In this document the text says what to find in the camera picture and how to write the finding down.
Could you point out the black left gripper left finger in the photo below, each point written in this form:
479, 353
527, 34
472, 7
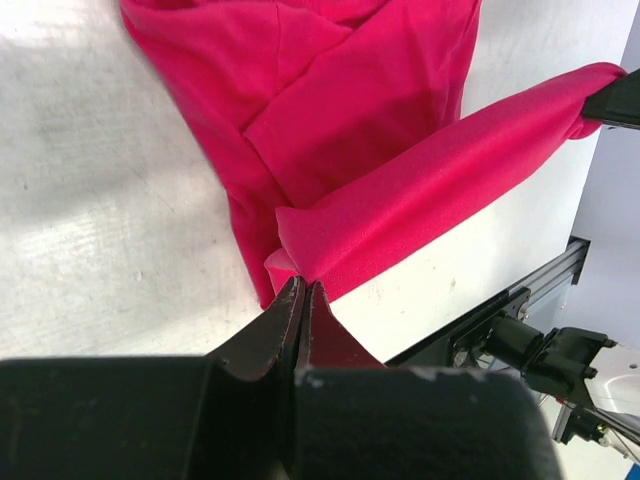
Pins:
222, 415

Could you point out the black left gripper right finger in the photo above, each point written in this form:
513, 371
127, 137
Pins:
355, 418

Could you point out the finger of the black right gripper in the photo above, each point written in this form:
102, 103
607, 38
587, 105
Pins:
616, 105

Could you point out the pink t-shirt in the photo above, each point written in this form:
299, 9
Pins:
335, 127

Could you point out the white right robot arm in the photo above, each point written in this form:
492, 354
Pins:
593, 376

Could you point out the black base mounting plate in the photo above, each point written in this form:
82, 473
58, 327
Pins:
467, 343

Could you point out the aluminium front frame rail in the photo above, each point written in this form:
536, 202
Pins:
548, 284

